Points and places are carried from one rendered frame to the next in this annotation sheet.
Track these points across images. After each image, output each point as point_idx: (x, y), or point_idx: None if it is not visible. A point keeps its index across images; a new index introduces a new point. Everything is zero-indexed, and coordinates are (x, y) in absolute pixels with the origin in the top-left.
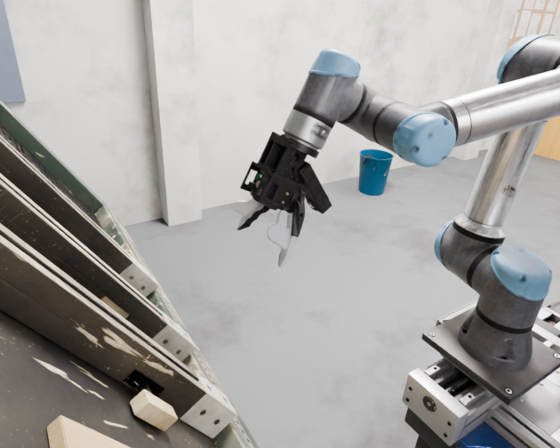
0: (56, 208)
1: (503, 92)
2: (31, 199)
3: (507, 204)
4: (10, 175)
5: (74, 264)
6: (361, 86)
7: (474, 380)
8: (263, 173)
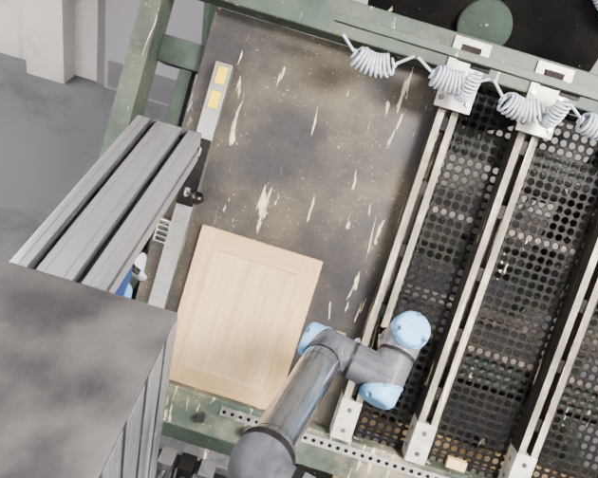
0: (545, 366)
1: (300, 372)
2: (549, 346)
3: None
4: (558, 324)
5: (446, 331)
6: (389, 341)
7: None
8: None
